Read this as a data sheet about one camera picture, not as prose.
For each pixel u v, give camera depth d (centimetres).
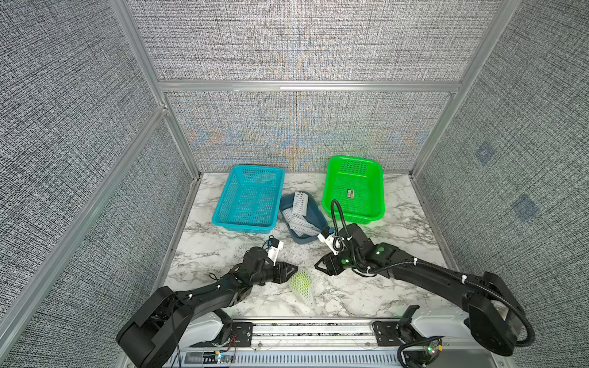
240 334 73
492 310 41
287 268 76
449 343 72
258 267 68
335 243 72
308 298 73
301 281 78
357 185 115
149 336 41
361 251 62
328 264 72
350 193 110
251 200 110
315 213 101
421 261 52
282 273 72
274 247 77
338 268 70
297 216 100
